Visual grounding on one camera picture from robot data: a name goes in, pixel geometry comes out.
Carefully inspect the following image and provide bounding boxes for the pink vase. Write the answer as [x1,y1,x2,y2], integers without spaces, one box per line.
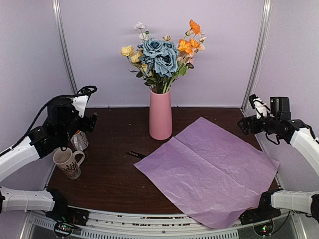
[149,91,172,140]

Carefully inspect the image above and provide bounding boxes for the pink rose flower stem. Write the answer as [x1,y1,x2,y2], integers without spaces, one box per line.
[162,34,171,42]

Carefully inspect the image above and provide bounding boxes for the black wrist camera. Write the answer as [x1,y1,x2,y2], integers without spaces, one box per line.
[270,97,291,121]
[45,97,77,125]

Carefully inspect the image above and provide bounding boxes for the cream yellow flower stem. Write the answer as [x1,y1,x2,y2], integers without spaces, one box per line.
[120,45,152,78]

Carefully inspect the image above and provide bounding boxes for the aluminium right corner post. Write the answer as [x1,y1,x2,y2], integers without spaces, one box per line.
[241,0,273,114]

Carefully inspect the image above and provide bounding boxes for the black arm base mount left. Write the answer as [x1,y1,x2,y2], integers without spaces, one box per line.
[45,205,89,226]

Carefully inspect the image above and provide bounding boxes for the orange flower stem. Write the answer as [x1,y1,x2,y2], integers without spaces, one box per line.
[162,19,205,93]

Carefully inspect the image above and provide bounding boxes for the yellow-inside paper cup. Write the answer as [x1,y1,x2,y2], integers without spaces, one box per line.
[70,130,89,151]

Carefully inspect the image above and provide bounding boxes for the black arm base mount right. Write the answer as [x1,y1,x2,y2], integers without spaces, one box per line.
[239,192,281,225]

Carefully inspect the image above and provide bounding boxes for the aluminium left corner post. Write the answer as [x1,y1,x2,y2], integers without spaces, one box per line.
[52,0,78,94]

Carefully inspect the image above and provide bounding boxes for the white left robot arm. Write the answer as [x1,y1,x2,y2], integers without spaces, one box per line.
[0,93,97,221]

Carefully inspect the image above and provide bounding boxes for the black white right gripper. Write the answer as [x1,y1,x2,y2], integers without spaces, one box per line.
[237,112,280,135]

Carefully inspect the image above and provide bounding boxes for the black ribbon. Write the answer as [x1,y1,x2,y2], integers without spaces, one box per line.
[127,151,146,159]

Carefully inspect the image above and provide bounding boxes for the peach poppy flower stem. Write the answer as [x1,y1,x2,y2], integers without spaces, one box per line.
[174,36,206,76]

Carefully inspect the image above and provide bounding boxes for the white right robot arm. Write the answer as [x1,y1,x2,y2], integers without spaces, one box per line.
[237,94,319,220]

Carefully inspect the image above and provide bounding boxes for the aluminium front rail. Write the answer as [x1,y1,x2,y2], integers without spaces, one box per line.
[20,210,306,239]

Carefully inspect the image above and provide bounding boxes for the blue hydrangea flower stem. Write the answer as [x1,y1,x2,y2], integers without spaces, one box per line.
[138,38,179,94]

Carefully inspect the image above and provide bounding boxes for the aluminium corner post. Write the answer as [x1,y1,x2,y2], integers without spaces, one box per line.
[241,0,273,114]
[52,0,78,94]

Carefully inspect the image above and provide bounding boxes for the purple tissue paper sheet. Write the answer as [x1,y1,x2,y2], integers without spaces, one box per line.
[135,118,280,229]

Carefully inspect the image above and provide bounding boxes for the clear printed glass cup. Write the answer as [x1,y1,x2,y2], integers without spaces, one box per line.
[53,148,85,180]

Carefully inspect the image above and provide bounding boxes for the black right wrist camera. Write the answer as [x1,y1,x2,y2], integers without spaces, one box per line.
[270,97,291,121]

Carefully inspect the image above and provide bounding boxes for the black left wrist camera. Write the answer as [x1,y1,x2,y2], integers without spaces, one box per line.
[45,97,77,125]

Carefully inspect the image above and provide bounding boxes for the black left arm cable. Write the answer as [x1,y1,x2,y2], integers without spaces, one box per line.
[0,86,98,157]

